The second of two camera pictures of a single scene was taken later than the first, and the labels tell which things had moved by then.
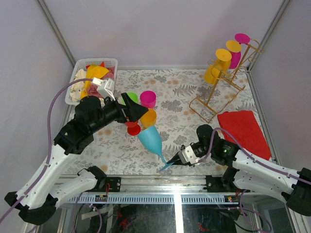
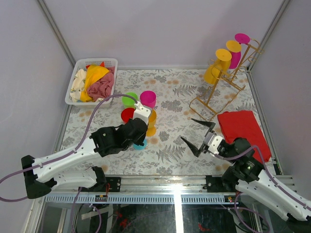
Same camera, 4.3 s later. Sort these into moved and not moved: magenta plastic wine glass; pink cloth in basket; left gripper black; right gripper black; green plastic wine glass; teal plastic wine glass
Moved: right gripper black; left gripper black; teal plastic wine glass
Not moved: pink cloth in basket; magenta plastic wine glass; green plastic wine glass
